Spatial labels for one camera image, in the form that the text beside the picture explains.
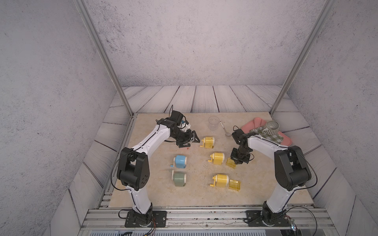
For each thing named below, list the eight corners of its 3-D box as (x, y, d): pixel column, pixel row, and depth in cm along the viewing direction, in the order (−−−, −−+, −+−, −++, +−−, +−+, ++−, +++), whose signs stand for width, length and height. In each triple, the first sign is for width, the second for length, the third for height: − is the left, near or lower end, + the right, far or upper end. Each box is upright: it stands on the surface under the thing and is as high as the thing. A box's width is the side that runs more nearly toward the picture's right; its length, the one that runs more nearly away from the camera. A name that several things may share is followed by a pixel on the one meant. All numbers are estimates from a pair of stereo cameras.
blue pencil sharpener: (172, 168, 93) (170, 162, 86) (173, 161, 96) (171, 155, 89) (186, 168, 93) (185, 162, 86) (186, 161, 96) (186, 155, 89)
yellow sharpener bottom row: (210, 187, 85) (211, 182, 79) (209, 179, 88) (210, 174, 82) (226, 187, 85) (229, 182, 79) (225, 179, 88) (228, 174, 82)
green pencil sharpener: (171, 184, 86) (169, 179, 80) (174, 176, 90) (172, 170, 84) (184, 188, 85) (184, 183, 79) (187, 179, 89) (186, 173, 82)
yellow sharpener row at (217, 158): (207, 164, 94) (208, 158, 87) (207, 159, 96) (208, 152, 90) (223, 164, 94) (225, 158, 87) (222, 159, 96) (224, 152, 90)
